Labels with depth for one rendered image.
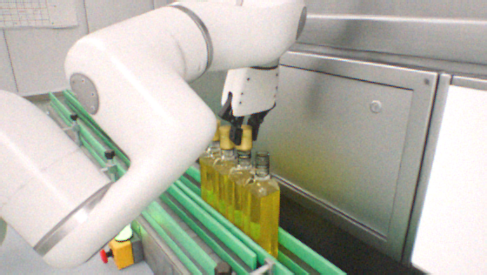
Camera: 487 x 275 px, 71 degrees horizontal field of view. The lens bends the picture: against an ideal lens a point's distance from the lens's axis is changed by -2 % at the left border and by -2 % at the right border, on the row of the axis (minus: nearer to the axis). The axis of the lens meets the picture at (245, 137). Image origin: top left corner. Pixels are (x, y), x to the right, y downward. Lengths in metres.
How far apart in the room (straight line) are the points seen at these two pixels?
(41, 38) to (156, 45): 6.12
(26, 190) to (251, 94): 0.41
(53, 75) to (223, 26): 6.15
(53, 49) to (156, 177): 6.19
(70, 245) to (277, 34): 0.31
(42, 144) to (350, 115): 0.50
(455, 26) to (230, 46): 0.31
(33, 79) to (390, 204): 6.14
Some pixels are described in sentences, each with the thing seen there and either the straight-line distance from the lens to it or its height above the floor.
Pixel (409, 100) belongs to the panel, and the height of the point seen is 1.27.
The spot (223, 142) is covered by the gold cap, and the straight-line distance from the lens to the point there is 0.74.
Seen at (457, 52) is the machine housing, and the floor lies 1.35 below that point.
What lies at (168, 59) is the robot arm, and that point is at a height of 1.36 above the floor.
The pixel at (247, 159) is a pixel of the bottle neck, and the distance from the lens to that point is 0.71.
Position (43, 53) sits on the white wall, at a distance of 6.44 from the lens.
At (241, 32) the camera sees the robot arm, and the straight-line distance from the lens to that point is 0.40.
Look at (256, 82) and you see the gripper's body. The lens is 0.61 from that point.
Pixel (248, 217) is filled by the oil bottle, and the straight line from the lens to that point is 0.72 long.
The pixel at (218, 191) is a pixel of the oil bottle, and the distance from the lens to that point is 0.79.
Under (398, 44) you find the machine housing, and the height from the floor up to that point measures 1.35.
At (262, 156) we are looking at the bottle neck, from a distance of 0.65.
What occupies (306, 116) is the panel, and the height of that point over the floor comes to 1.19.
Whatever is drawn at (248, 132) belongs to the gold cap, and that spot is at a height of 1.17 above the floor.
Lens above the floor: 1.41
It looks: 21 degrees down
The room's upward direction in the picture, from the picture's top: straight up
